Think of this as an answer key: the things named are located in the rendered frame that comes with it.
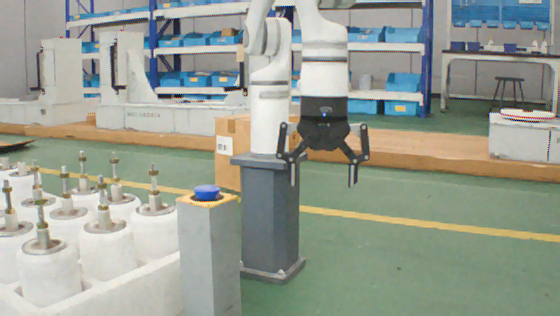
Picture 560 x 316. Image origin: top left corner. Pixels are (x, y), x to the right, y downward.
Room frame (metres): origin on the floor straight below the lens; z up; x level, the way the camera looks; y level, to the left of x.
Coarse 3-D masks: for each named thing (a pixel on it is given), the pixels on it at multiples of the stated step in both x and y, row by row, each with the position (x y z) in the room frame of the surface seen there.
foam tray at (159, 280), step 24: (144, 264) 0.75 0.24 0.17; (168, 264) 0.74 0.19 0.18; (0, 288) 0.61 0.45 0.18; (96, 288) 0.63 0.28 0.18; (120, 288) 0.65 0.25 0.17; (144, 288) 0.69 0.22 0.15; (168, 288) 0.74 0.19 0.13; (0, 312) 0.59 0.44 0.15; (24, 312) 0.54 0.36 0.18; (48, 312) 0.55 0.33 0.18; (72, 312) 0.57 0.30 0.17; (96, 312) 0.61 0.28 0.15; (120, 312) 0.65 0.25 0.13; (144, 312) 0.69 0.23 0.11; (168, 312) 0.73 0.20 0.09
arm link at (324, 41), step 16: (304, 0) 0.69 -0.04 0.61; (320, 0) 0.70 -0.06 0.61; (304, 16) 0.70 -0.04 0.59; (320, 16) 0.69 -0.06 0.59; (304, 32) 0.71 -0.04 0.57; (320, 32) 0.69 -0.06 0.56; (336, 32) 0.70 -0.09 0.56; (304, 48) 0.71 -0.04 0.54; (320, 48) 0.69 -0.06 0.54; (336, 48) 0.69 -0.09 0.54
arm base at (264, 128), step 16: (256, 96) 1.08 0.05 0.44; (272, 96) 1.07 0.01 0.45; (288, 96) 1.10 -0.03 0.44; (256, 112) 1.08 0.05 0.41; (272, 112) 1.07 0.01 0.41; (288, 112) 1.10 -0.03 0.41; (256, 128) 1.08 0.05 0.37; (272, 128) 1.07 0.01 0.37; (256, 144) 1.08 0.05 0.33; (272, 144) 1.07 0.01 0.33; (288, 144) 1.11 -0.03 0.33
